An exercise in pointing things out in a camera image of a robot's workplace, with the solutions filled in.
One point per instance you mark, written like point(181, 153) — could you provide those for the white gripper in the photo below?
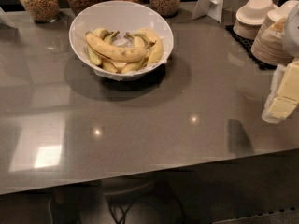
point(292, 32)

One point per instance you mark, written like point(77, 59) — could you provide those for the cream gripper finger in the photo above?
point(277, 109)

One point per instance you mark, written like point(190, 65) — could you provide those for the large top banana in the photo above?
point(113, 53)

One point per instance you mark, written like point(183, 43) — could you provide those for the right yellow banana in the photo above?
point(157, 49)

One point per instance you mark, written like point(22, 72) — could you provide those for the yellow banana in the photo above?
point(157, 49)
point(94, 58)
point(121, 68)

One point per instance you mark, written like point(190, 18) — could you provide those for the bottom yellow banana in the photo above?
point(121, 68)

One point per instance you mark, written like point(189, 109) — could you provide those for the left yellow banana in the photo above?
point(94, 58)

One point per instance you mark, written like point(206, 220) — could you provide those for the stack of paper plates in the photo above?
point(267, 46)

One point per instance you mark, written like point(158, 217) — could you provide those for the black rubber mat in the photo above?
point(246, 45)

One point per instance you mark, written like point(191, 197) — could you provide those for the stack of paper bowls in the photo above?
point(250, 17)

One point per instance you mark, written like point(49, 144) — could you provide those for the white folded sign stand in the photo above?
point(210, 8)

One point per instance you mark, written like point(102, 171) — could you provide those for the far left cereal jar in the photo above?
point(42, 10)

